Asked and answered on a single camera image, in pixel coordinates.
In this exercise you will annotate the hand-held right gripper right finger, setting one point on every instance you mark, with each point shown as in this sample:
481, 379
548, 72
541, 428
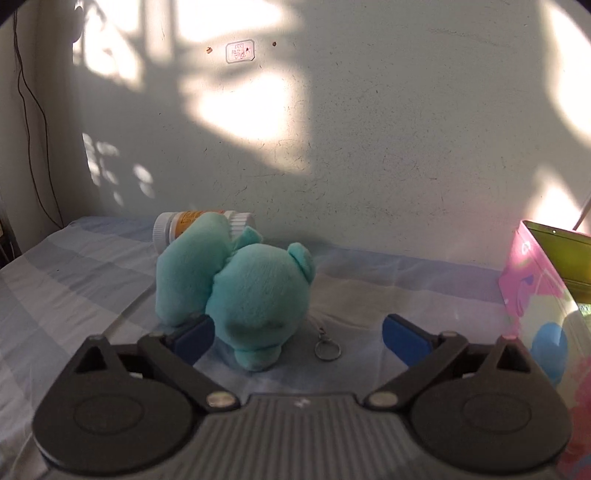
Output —
406, 339

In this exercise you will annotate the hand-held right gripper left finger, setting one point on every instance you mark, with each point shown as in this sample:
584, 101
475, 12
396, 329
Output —
195, 338

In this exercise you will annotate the teal plush toy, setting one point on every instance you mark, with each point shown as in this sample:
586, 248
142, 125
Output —
258, 290

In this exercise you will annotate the white pill bottle orange label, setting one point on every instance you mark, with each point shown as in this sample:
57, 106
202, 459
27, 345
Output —
178, 226

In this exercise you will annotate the blue checked bed sheet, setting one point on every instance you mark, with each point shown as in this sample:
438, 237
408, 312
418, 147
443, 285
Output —
69, 277

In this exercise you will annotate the white wall sticker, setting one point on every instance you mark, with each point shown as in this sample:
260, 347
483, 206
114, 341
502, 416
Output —
240, 51

